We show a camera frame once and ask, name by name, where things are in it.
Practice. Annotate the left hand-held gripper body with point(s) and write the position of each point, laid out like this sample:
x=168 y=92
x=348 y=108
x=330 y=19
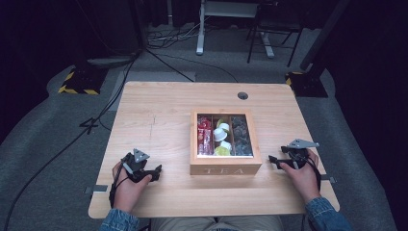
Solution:
x=136 y=166

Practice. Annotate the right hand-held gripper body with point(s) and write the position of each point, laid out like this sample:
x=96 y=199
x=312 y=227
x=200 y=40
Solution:
x=300 y=152

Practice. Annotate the wooden box with glass lid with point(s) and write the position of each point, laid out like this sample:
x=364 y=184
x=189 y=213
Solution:
x=224 y=168

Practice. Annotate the person's left hand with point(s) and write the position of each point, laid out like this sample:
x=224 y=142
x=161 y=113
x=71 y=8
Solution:
x=128 y=192

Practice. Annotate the person's right hand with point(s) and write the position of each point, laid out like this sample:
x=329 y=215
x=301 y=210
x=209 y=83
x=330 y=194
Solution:
x=303 y=183

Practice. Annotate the pile of dark tea bags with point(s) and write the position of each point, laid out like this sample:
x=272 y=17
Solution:
x=241 y=136

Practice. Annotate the row of red stick sachets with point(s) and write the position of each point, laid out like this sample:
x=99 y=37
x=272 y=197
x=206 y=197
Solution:
x=205 y=138

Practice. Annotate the white capsule cup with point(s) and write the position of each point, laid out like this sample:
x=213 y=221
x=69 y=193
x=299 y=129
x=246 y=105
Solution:
x=220 y=134
x=225 y=127
x=226 y=145

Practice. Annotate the person's beige trousers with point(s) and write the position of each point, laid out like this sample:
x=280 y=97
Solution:
x=218 y=223

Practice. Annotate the black slanted pole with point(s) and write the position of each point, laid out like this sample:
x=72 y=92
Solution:
x=324 y=32

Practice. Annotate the grey metal table bracket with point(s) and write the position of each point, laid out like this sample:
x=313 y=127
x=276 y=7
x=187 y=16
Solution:
x=97 y=188
x=328 y=179

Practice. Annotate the black metal chair frame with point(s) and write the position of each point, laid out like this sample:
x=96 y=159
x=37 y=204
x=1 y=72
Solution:
x=275 y=19

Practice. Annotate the white desk frame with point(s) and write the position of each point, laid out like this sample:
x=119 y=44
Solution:
x=200 y=32

